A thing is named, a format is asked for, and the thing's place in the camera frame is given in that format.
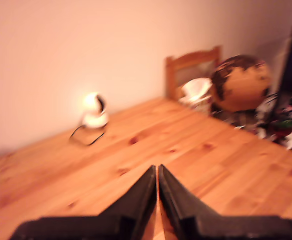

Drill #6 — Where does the white round security camera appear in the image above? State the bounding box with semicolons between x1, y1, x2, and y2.
81;91;110;129

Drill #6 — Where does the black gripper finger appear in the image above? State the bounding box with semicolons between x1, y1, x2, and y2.
99;164;157;240
158;163;223;240

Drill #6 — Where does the leaf print tissue box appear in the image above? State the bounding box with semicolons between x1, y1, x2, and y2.
178;92;212;115

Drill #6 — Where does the black security camera cable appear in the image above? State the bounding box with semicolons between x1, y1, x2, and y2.
69;123;107;147

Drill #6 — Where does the wooden chair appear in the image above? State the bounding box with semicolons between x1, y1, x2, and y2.
165;45;223;101

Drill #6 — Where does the white tissue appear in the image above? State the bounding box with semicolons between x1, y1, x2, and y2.
181;77;213;98

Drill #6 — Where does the brown cork globe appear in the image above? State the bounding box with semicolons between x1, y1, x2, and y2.
209;54;273;113

